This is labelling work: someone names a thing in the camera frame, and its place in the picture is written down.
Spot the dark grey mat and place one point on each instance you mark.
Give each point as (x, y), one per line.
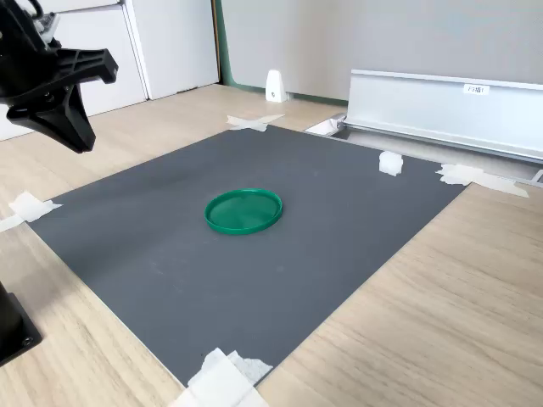
(191, 288)

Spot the white label sticker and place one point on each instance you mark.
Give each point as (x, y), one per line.
(476, 89)

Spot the small white bracket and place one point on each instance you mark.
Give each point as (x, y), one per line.
(274, 87)

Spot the small white plastic terminal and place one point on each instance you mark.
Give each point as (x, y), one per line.
(390, 164)

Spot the grey partition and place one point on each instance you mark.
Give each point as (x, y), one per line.
(382, 34)

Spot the round green lid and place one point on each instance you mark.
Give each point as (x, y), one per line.
(244, 212)

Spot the white tape piece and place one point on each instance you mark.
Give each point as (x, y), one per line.
(252, 122)
(29, 207)
(216, 381)
(475, 177)

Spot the white cabinet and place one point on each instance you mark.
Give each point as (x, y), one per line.
(169, 46)

